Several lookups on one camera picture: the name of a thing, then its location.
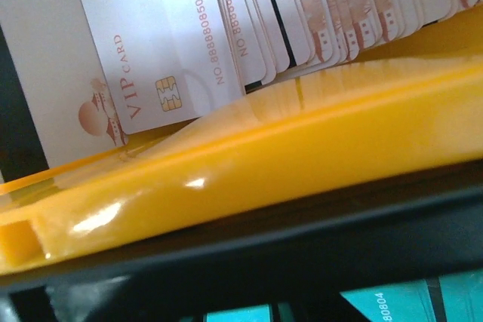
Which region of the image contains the black bin with teal cards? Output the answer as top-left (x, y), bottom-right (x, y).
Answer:
top-left (1, 158), bottom-right (482, 321)

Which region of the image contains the yellow bin with cards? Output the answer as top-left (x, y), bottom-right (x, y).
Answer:
top-left (1, 6), bottom-right (482, 275)

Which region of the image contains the stack of cards yellow bin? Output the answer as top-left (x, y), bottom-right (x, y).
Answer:
top-left (1, 0), bottom-right (482, 182)

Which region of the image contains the teal card stack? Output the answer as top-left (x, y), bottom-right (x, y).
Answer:
top-left (192, 269), bottom-right (482, 321)

